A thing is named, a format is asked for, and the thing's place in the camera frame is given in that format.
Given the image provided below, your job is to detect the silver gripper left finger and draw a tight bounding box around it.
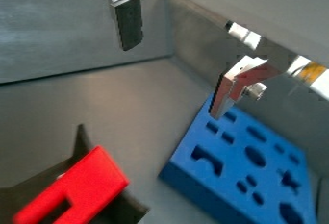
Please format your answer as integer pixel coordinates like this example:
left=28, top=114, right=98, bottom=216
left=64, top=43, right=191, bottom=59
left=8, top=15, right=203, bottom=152
left=111, top=0, right=144, bottom=51

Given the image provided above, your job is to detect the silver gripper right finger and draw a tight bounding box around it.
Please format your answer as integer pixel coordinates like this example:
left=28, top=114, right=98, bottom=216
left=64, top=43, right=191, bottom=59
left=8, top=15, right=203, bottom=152
left=209, top=56, right=280, bottom=119

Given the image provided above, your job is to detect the red square-circle object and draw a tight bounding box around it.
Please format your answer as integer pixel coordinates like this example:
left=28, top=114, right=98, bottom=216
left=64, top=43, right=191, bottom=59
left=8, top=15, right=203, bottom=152
left=13, top=146, right=128, bottom=224

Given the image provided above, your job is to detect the blue foam shape fixture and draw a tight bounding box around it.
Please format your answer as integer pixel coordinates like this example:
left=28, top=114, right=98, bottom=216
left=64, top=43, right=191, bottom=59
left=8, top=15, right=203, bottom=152
left=159, top=103, right=317, bottom=224

